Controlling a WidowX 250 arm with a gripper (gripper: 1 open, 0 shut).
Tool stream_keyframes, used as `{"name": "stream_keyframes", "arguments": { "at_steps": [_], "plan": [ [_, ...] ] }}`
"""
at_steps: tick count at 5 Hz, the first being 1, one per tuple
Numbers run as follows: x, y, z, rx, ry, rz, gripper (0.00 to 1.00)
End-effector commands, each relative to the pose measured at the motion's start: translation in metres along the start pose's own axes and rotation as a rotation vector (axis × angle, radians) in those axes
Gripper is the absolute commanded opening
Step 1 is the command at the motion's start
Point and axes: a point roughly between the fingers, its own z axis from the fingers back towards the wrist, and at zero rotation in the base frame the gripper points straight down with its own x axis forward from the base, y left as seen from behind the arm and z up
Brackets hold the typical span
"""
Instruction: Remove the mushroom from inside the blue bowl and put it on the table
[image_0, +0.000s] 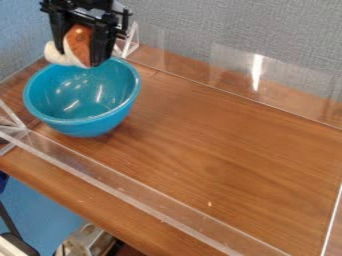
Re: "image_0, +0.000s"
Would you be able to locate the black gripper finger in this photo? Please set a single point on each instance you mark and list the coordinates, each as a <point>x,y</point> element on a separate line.
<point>61,25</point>
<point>102,43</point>

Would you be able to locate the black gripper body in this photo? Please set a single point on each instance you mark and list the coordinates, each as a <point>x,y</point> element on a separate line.
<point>89,12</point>

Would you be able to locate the clear acrylic corner bracket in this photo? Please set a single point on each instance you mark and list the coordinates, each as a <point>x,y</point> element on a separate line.
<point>127,46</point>

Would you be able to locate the toy mushroom brown cap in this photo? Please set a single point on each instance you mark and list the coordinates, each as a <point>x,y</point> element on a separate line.
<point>77,44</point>

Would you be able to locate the grey metal bracket below table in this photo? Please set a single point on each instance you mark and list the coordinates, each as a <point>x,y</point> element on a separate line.
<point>87,241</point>

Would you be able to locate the clear acrylic back barrier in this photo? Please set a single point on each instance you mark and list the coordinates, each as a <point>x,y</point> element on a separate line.
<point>298,90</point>

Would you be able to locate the clear acrylic left bracket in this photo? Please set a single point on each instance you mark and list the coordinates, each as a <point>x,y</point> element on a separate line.
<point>14,130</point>

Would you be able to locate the clear acrylic barrier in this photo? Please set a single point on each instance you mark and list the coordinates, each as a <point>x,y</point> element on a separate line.
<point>298,90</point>
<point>189,220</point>

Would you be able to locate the black chair part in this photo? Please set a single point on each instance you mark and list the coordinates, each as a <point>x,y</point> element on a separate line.
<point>13,245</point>

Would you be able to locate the clear acrylic front barrier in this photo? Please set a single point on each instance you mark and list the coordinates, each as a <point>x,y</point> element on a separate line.
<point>189,220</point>

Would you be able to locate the blue bowl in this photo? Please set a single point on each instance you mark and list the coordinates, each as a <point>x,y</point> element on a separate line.
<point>83,102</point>

